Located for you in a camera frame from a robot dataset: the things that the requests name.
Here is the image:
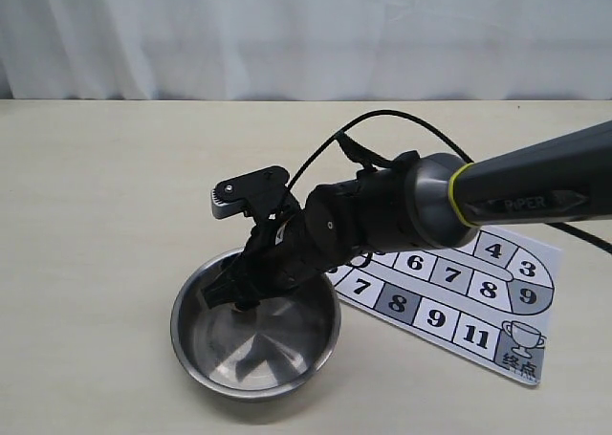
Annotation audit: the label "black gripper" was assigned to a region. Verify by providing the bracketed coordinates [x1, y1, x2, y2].
[204, 204, 335, 312]

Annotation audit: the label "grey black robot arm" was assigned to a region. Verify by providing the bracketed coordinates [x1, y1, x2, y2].
[203, 122, 611, 310]

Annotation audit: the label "stainless steel bowl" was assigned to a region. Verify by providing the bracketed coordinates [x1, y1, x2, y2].
[170, 250, 341, 402]

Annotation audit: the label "numbered paper game board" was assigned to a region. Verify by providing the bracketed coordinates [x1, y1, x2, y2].
[327, 227, 562, 386]

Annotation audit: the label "white curtain backdrop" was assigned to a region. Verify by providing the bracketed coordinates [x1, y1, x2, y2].
[1, 0, 611, 100]

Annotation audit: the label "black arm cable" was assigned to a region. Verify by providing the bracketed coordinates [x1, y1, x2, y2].
[285, 111, 612, 255]

